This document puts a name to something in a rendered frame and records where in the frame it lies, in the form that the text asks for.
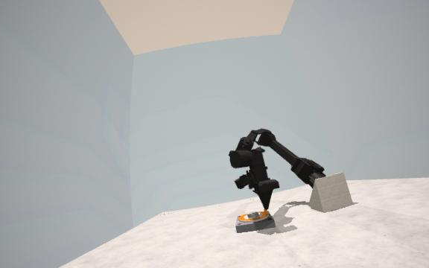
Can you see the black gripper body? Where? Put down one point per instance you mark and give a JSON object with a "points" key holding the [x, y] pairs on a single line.
{"points": [[262, 182]]}

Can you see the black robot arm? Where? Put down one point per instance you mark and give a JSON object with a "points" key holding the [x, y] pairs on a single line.
{"points": [[307, 170]]}

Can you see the orange round plate with tab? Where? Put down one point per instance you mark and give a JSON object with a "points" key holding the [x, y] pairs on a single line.
{"points": [[245, 219]]}

